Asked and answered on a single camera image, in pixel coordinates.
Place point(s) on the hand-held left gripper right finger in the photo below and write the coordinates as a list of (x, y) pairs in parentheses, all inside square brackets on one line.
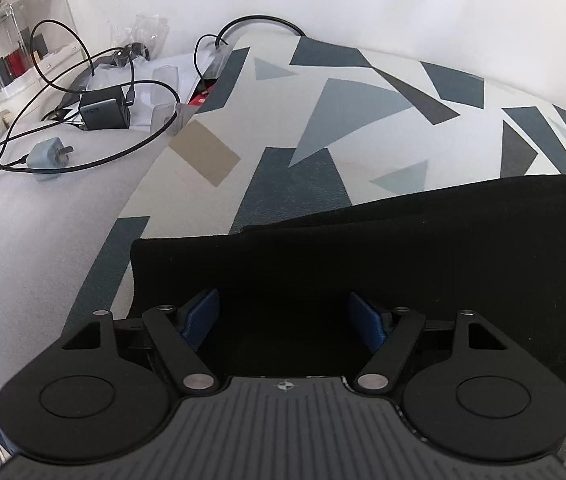
[(367, 319)]

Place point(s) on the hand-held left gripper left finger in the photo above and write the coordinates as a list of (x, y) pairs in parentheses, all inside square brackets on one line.
[(202, 316)]

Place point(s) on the black garment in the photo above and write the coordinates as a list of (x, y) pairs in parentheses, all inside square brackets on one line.
[(413, 240)]

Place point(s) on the pale grey textured cover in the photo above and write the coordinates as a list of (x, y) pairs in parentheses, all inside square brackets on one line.
[(38, 240)]

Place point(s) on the geometric patterned bed sheet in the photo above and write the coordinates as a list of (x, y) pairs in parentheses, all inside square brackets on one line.
[(363, 125)]

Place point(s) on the small clear plastic piece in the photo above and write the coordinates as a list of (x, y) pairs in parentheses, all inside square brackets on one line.
[(165, 119)]

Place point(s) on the red packet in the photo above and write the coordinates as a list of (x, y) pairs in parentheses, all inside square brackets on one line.
[(200, 97)]

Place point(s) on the grey plug adapter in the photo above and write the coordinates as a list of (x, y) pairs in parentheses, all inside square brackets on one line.
[(45, 157)]

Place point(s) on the black power adapter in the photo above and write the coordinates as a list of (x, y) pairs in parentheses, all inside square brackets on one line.
[(103, 110)]

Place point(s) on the black eyeglasses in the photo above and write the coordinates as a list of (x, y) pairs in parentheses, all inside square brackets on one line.
[(133, 52)]

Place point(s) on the clear plastic bag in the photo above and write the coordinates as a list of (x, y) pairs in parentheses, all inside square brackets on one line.
[(148, 27)]

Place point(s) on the clear acrylic organizer box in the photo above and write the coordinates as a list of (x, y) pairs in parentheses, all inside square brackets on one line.
[(23, 25)]

